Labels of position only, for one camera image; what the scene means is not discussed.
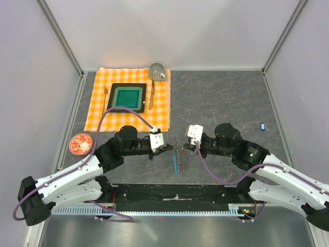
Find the gold knife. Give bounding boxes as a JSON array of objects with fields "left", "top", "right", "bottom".
[{"left": 149, "top": 80, "right": 155, "bottom": 111}]

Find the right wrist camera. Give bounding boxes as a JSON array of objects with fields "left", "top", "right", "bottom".
[{"left": 186, "top": 125, "right": 204, "bottom": 145}]

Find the grey striped mug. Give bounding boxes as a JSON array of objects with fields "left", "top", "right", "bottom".
[{"left": 149, "top": 63, "right": 167, "bottom": 81}]

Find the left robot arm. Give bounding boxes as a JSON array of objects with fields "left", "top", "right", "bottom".
[{"left": 13, "top": 126, "right": 173, "bottom": 226}]

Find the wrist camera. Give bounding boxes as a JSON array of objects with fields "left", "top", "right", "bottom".
[
  {"left": 186, "top": 125, "right": 204, "bottom": 145},
  {"left": 149, "top": 126, "right": 164, "bottom": 153}
]

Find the purple cable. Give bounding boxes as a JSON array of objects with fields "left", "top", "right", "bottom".
[
  {"left": 194, "top": 140, "right": 329, "bottom": 223},
  {"left": 12, "top": 107, "right": 159, "bottom": 222}
]

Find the gold fork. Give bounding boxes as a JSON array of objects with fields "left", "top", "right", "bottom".
[{"left": 102, "top": 84, "right": 108, "bottom": 114}]

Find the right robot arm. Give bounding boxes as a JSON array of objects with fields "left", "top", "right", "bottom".
[{"left": 184, "top": 123, "right": 328, "bottom": 231}]

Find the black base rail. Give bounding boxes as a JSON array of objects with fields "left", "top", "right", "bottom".
[{"left": 97, "top": 184, "right": 254, "bottom": 213}]

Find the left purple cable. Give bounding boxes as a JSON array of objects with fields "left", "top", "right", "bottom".
[{"left": 12, "top": 107, "right": 159, "bottom": 222}]

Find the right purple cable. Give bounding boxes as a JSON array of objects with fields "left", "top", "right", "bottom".
[{"left": 194, "top": 140, "right": 329, "bottom": 223}]

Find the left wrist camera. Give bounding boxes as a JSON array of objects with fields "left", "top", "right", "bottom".
[{"left": 149, "top": 126, "right": 164, "bottom": 153}]

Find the orange white checkered cloth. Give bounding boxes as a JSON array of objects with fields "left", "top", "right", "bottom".
[{"left": 84, "top": 67, "right": 171, "bottom": 132}]

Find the red white patterned bowl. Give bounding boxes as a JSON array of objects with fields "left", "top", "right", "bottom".
[{"left": 68, "top": 133, "right": 93, "bottom": 155}]

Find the black green square plate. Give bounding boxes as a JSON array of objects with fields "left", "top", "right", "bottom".
[{"left": 106, "top": 83, "right": 147, "bottom": 113}]

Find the blue tag key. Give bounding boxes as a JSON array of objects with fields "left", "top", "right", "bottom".
[{"left": 260, "top": 122, "right": 269, "bottom": 131}]

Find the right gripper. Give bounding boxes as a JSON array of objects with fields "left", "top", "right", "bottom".
[{"left": 183, "top": 136, "right": 233, "bottom": 158}]

